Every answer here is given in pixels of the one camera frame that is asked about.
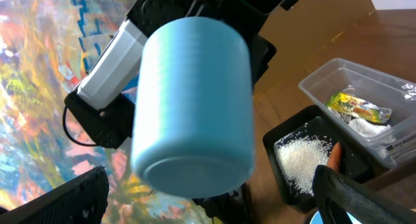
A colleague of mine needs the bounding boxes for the yellow green snack wrapper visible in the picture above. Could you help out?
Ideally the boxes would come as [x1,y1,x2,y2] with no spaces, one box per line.
[326,92,393,124]

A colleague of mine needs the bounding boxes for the light blue cup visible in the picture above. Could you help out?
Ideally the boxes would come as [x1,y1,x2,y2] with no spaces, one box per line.
[131,17,255,199]

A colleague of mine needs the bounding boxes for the pile of white rice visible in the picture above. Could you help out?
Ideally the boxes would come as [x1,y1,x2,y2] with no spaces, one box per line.
[274,123,333,196]

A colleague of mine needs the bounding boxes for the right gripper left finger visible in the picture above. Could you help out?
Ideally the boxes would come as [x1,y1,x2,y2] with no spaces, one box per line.
[1,166,109,224]

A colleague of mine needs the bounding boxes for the colourful patterned floor mat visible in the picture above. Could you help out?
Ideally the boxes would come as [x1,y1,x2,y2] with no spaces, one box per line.
[1,0,210,223]

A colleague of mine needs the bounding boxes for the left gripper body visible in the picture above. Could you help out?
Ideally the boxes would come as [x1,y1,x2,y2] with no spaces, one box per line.
[186,0,299,84]

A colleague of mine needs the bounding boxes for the black plastic tray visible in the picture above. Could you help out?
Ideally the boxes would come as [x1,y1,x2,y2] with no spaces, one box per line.
[263,105,374,214]

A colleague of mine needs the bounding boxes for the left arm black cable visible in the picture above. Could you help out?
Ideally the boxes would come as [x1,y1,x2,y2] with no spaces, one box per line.
[61,105,98,147]

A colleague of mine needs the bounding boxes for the white tissue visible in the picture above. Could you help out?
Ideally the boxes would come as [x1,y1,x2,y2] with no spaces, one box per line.
[328,107,391,137]

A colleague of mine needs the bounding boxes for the clear plastic bin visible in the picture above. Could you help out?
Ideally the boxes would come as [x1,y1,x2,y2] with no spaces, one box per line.
[299,58,415,169]

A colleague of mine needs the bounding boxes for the light blue bowl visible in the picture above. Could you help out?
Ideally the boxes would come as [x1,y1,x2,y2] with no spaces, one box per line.
[309,211,362,224]

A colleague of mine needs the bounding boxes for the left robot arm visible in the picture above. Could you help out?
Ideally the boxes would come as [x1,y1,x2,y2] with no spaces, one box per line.
[64,0,299,149]

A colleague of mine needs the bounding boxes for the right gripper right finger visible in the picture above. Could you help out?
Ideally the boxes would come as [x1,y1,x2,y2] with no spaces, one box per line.
[313,165,415,224]

